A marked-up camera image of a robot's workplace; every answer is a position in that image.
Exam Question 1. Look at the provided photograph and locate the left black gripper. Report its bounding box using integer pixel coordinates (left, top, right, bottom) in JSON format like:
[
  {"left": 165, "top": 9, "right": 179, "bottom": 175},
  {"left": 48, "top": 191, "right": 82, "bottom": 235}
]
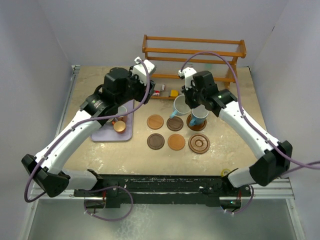
[{"left": 115, "top": 66, "right": 154, "bottom": 107}]

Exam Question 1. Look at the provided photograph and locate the light blue tall mug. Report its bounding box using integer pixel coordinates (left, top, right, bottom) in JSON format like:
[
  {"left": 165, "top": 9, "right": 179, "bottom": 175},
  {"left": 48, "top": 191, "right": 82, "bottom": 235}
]
[{"left": 169, "top": 94, "right": 191, "bottom": 119}]

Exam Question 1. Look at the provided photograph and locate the teal mug white inside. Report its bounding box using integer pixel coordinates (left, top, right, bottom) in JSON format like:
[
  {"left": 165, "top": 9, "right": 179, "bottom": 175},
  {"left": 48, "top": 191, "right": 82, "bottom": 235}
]
[{"left": 189, "top": 105, "right": 209, "bottom": 127}]

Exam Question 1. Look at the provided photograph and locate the ringed brown wooden coaster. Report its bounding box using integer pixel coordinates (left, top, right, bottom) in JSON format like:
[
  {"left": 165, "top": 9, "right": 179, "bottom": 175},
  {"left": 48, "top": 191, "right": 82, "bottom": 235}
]
[{"left": 186, "top": 114, "right": 207, "bottom": 132}]

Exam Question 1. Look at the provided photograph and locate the dark walnut coaster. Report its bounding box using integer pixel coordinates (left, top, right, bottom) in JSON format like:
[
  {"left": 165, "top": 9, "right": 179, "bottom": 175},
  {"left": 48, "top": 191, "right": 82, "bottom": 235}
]
[{"left": 166, "top": 116, "right": 184, "bottom": 132}]

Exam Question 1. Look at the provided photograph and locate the light wood coaster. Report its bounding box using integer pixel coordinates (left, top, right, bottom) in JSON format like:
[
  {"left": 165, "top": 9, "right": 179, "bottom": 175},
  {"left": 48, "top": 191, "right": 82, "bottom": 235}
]
[{"left": 146, "top": 114, "right": 164, "bottom": 130}]

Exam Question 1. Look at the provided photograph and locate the orange terracotta coaster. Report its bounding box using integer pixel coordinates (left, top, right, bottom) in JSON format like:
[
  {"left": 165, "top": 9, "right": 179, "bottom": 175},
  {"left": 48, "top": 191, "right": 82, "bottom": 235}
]
[{"left": 167, "top": 134, "right": 186, "bottom": 151}]

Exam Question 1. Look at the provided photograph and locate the dark brown coaster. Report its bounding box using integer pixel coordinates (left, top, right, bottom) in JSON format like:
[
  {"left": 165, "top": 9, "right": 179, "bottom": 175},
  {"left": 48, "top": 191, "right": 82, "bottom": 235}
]
[{"left": 147, "top": 133, "right": 165, "bottom": 150}]

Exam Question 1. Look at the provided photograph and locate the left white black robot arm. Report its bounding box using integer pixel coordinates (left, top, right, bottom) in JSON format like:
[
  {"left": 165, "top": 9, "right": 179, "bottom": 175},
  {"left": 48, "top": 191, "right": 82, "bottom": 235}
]
[{"left": 21, "top": 63, "right": 156, "bottom": 198}]

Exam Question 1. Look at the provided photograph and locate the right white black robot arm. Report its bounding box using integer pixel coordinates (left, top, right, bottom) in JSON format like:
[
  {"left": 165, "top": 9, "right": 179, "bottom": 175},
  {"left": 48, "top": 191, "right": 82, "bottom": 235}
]
[{"left": 178, "top": 67, "right": 293, "bottom": 196}]

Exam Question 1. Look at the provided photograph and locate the orange copper small cup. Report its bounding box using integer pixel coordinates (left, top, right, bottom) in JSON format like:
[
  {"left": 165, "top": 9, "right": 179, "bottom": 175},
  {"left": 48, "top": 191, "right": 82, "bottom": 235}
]
[{"left": 112, "top": 120, "right": 127, "bottom": 134}]

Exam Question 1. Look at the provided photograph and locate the red white small box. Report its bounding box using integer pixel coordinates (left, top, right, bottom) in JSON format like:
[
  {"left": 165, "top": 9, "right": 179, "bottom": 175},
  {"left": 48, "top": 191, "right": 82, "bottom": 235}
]
[{"left": 153, "top": 90, "right": 160, "bottom": 97}]

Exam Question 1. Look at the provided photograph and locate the yellow small object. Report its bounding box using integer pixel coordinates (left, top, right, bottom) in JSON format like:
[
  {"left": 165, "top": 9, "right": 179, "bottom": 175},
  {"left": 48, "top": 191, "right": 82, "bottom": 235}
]
[{"left": 170, "top": 89, "right": 179, "bottom": 98}]

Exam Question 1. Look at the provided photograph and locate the wooden three-tier shelf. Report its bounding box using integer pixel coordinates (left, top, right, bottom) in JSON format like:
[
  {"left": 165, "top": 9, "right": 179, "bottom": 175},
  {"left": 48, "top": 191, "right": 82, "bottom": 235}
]
[{"left": 142, "top": 34, "right": 247, "bottom": 89}]

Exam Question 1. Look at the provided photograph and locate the brown red mug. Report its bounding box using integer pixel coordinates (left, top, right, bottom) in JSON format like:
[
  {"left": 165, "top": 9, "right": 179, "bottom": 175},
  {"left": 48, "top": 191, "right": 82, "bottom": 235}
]
[{"left": 116, "top": 105, "right": 128, "bottom": 123}]

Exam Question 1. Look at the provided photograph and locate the lavender plastic tray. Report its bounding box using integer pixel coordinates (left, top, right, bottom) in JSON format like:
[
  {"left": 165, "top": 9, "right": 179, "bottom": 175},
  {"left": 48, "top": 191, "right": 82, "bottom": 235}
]
[{"left": 90, "top": 113, "right": 134, "bottom": 142}]

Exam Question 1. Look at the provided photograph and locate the yellow tape roll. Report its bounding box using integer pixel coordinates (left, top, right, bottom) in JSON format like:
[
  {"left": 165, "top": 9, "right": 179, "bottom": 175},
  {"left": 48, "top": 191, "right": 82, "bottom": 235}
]
[{"left": 220, "top": 168, "right": 231, "bottom": 177}]

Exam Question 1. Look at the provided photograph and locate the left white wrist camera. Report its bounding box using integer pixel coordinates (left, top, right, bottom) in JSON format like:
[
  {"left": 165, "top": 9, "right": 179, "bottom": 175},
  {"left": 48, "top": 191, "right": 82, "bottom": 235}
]
[{"left": 131, "top": 56, "right": 156, "bottom": 86}]

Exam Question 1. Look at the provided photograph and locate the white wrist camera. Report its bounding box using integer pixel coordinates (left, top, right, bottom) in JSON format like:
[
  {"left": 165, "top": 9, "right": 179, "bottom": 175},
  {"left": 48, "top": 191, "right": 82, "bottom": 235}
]
[
  {"left": 131, "top": 56, "right": 156, "bottom": 86},
  {"left": 178, "top": 67, "right": 197, "bottom": 91}
]

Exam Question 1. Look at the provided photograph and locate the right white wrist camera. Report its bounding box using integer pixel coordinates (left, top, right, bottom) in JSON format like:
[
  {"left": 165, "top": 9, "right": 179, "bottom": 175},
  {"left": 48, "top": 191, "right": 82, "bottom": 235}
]
[{"left": 178, "top": 67, "right": 197, "bottom": 91}]

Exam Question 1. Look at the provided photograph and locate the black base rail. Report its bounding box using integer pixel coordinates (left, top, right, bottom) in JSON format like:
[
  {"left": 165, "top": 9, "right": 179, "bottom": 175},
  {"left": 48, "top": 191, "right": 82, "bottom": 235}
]
[{"left": 74, "top": 174, "right": 252, "bottom": 208}]

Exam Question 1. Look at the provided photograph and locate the aluminium frame rail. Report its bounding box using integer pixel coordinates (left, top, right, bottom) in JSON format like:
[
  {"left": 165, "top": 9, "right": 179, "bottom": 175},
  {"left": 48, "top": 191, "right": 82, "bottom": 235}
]
[{"left": 244, "top": 177, "right": 306, "bottom": 240}]

